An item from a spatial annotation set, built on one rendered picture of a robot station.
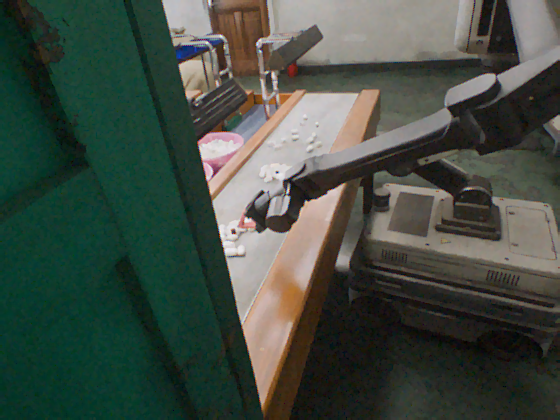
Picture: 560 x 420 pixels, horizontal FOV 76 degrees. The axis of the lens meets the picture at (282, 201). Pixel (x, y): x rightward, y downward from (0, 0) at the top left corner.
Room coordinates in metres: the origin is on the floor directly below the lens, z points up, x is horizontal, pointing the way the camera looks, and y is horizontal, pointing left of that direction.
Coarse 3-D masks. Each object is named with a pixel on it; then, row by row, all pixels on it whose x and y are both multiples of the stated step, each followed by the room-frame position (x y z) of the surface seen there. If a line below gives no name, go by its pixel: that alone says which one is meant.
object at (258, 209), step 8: (264, 192) 0.79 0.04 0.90; (256, 200) 0.74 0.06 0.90; (264, 200) 0.71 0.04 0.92; (248, 208) 0.71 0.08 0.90; (256, 208) 0.72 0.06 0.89; (264, 208) 0.70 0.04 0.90; (248, 216) 0.70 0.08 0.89; (256, 216) 0.70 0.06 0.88; (264, 216) 0.71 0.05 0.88; (264, 224) 0.70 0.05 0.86
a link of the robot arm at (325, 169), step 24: (456, 96) 0.49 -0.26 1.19; (480, 96) 0.46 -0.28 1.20; (432, 120) 0.53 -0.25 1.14; (456, 120) 0.48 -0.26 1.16; (360, 144) 0.62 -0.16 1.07; (384, 144) 0.56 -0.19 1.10; (408, 144) 0.53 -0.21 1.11; (432, 144) 0.50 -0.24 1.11; (456, 144) 0.49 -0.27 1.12; (480, 144) 0.48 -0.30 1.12; (504, 144) 0.46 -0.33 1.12; (312, 168) 0.65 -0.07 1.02; (336, 168) 0.61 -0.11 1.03; (360, 168) 0.58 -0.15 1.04; (384, 168) 0.56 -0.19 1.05; (312, 192) 0.66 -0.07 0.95
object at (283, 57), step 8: (304, 32) 1.80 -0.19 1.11; (312, 32) 1.88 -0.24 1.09; (320, 32) 1.98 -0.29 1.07; (304, 40) 1.73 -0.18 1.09; (312, 40) 1.81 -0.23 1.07; (320, 40) 1.92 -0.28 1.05; (280, 48) 1.48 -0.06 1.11; (288, 48) 1.54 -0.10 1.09; (296, 48) 1.60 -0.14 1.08; (304, 48) 1.68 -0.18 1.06; (272, 56) 1.43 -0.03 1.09; (280, 56) 1.43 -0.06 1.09; (288, 56) 1.49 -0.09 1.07; (296, 56) 1.55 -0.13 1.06; (272, 64) 1.43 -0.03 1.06; (280, 64) 1.42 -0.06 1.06; (288, 64) 1.45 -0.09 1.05
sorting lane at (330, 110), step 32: (320, 96) 2.01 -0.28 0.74; (352, 96) 1.94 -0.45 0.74; (288, 128) 1.59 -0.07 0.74; (320, 128) 1.55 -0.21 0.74; (256, 160) 1.30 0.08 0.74; (288, 160) 1.26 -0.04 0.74; (224, 192) 1.08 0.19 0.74; (256, 192) 1.05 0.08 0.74; (256, 256) 0.73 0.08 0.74; (256, 288) 0.61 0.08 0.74
